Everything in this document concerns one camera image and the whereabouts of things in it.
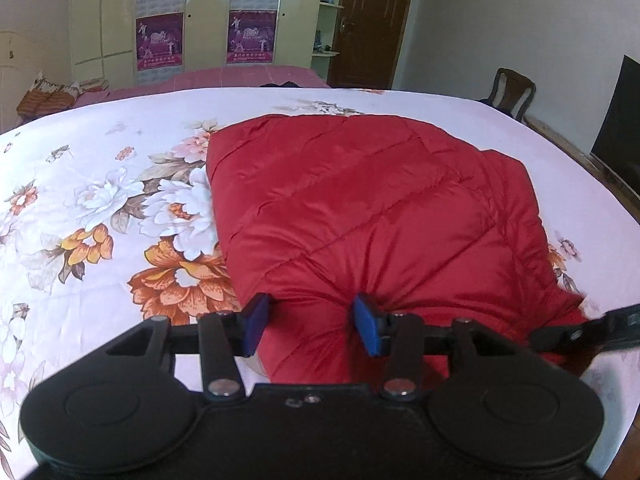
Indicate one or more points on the black television screen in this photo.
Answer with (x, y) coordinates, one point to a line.
(620, 120)

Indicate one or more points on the cream wooden headboard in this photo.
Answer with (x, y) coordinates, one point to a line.
(15, 75)

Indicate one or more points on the purple wall poster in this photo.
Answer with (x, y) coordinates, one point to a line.
(251, 37)
(160, 42)

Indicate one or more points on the brown wooden door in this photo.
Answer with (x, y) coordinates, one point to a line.
(372, 20)

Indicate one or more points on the white floral bed sheet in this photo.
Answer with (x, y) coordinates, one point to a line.
(100, 200)

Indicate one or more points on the pink bedspread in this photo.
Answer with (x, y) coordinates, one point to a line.
(200, 82)

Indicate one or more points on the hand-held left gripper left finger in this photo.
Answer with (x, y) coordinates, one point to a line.
(257, 322)

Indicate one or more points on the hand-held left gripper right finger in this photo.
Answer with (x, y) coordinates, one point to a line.
(365, 325)

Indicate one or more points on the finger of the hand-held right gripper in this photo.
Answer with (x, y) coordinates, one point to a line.
(600, 332)

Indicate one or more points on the pale green wardrobe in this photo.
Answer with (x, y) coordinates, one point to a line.
(210, 15)

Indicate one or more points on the brown patterned pillow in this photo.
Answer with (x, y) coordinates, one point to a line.
(42, 97)

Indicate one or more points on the dark wooden chair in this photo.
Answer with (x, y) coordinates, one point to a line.
(515, 90)

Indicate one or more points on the red puffer jacket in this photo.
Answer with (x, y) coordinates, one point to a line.
(380, 220)

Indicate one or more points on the dark cloth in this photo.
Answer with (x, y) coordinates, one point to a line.
(280, 85)

